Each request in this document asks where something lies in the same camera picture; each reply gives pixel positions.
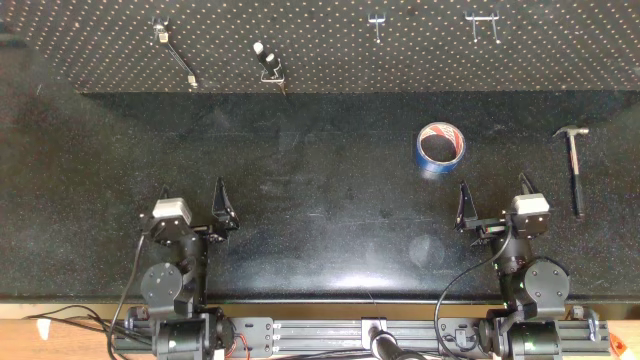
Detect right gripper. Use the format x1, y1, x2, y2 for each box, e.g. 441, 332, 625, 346
453, 172, 552, 247

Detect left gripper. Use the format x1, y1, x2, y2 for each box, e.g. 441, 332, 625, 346
140, 176, 241, 246

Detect roll of blue tape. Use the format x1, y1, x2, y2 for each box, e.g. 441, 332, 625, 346
415, 121, 467, 176

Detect hammer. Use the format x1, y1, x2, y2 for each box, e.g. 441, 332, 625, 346
551, 125, 591, 220

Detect wrench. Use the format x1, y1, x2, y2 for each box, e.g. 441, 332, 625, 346
153, 21, 200, 91

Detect black and white pliers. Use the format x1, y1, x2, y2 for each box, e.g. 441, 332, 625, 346
251, 40, 289, 97

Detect black pegboard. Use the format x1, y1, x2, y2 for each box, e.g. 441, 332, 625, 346
0, 0, 640, 94

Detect orange plastic piece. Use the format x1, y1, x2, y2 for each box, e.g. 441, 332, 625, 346
609, 333, 630, 359

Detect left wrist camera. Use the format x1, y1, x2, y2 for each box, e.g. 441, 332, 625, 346
151, 197, 194, 225

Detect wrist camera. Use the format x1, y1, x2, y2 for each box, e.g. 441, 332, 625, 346
509, 192, 551, 217
151, 197, 194, 225

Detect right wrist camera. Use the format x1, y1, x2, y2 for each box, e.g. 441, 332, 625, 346
509, 192, 551, 217

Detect thin black wire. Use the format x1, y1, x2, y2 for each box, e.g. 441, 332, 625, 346
22, 303, 119, 337

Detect mounting rail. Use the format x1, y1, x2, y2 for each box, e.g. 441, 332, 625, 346
112, 306, 613, 360

